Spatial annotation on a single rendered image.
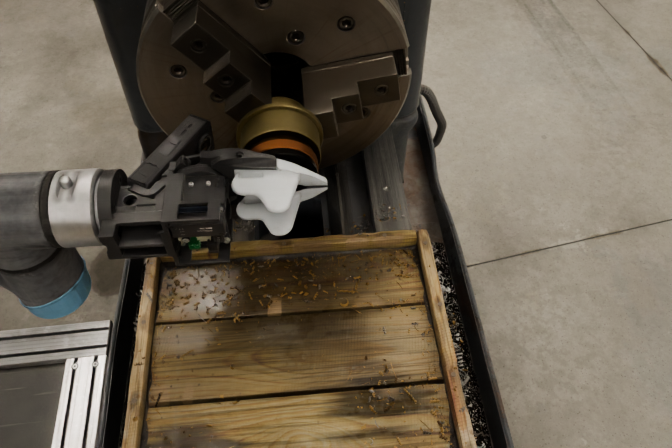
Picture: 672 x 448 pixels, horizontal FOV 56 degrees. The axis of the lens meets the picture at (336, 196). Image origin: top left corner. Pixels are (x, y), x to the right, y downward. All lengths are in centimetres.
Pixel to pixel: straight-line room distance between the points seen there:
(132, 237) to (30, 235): 9
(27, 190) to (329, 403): 38
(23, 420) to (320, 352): 96
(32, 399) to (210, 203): 108
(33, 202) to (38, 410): 99
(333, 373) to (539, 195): 149
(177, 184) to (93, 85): 200
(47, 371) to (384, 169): 98
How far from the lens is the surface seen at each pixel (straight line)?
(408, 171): 138
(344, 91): 68
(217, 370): 75
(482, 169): 216
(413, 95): 99
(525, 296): 189
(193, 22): 65
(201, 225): 58
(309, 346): 75
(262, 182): 60
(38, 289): 72
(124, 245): 61
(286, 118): 64
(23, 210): 63
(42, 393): 159
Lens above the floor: 155
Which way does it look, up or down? 50 degrees down
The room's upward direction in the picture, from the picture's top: straight up
